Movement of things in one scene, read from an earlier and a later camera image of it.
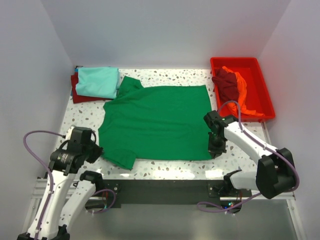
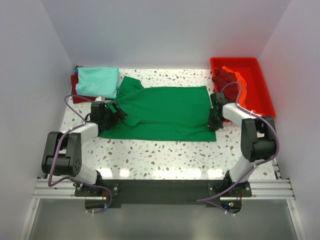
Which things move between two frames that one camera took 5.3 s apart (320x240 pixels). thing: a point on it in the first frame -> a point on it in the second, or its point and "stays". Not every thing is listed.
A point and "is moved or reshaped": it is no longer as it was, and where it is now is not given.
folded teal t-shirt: (98, 82) stays
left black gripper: (98, 152) -> (119, 115)
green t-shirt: (160, 122) is moved or reshaped
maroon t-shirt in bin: (226, 83) stays
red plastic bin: (258, 97) stays
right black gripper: (215, 151) -> (212, 126)
